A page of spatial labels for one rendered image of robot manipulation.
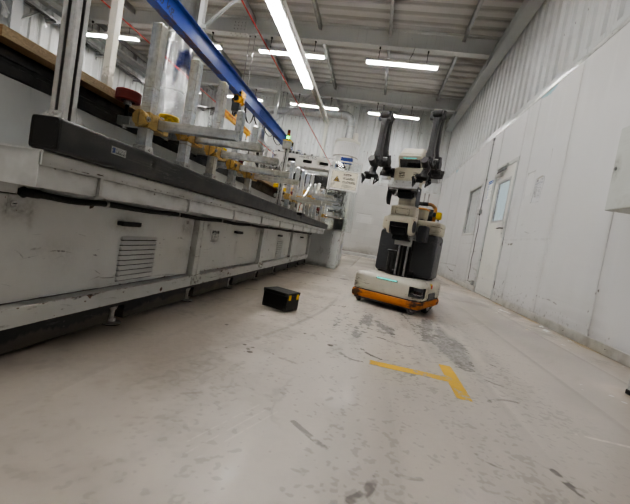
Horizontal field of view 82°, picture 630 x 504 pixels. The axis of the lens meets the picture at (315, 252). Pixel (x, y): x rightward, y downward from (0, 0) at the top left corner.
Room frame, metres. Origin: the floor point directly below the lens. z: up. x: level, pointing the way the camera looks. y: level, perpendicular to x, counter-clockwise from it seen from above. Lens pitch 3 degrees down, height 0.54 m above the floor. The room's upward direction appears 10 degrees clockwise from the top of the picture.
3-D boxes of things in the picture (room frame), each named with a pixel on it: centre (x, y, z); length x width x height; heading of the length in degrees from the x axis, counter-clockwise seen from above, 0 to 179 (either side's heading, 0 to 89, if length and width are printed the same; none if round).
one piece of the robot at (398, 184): (3.10, -0.66, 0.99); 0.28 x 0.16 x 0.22; 58
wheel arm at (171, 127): (1.25, 0.53, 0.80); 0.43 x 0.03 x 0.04; 81
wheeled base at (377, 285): (3.35, -0.81, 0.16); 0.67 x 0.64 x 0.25; 148
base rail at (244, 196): (3.38, 0.29, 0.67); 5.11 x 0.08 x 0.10; 171
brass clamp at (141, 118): (1.24, 0.62, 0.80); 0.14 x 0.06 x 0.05; 171
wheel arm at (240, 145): (1.49, 0.49, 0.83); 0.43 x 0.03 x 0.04; 81
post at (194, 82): (1.47, 0.58, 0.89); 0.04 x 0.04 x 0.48; 81
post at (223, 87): (1.71, 0.55, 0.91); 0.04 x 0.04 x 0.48; 81
